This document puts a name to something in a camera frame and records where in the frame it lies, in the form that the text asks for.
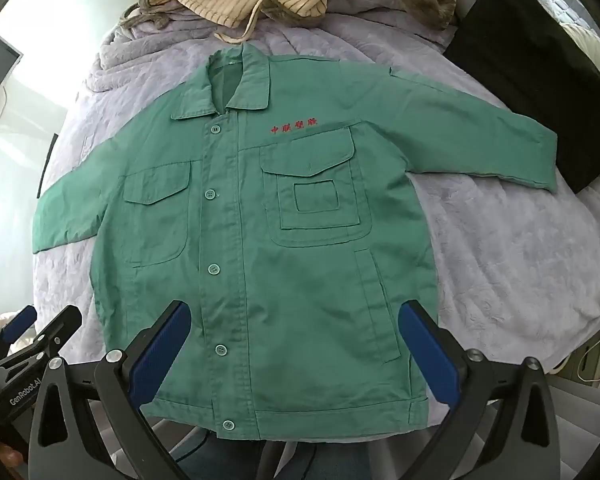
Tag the lavender plush blanket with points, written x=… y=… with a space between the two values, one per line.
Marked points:
x=505 y=250

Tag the black cloth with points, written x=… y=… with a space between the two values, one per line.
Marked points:
x=530 y=75

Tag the cream pillow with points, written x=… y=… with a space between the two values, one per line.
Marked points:
x=595 y=50

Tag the green work jacket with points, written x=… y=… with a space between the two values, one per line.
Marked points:
x=300 y=285

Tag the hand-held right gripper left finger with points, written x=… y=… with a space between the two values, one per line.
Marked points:
x=166 y=349

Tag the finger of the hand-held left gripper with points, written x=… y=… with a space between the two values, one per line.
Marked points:
x=55 y=332
x=17 y=322

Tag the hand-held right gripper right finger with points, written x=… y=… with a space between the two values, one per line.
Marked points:
x=425 y=355

